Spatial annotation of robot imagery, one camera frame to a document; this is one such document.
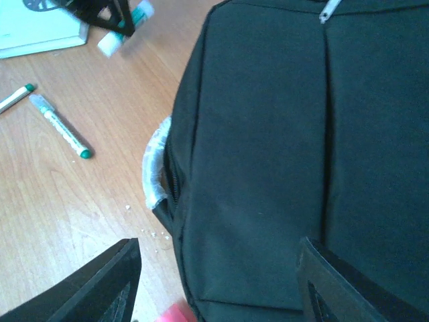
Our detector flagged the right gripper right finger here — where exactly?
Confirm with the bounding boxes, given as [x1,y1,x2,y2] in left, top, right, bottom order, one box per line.
[296,237,428,321]

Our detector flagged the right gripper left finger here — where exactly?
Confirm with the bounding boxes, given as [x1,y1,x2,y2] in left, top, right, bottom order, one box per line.
[1,238,141,321]

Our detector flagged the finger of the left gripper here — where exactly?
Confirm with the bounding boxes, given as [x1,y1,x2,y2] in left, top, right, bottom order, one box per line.
[100,0,135,37]
[52,0,116,27]

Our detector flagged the white green glue stick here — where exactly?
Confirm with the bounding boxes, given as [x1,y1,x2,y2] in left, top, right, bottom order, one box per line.
[97,0,156,58]

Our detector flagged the grey notebook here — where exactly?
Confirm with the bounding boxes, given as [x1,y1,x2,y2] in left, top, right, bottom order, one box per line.
[1,1,88,59]

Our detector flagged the black student backpack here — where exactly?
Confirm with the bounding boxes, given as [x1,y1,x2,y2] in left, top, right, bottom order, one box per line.
[154,1,428,321]

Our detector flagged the pink highlighter marker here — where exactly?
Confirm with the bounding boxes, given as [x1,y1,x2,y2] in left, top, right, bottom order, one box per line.
[155,302,197,322]

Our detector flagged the blue whiteboard marker pen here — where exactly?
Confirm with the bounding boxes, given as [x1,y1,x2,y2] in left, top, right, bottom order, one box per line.
[0,83,36,113]

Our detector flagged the clear silver pen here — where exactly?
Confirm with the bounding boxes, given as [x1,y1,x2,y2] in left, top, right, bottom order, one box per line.
[29,94,93,159]

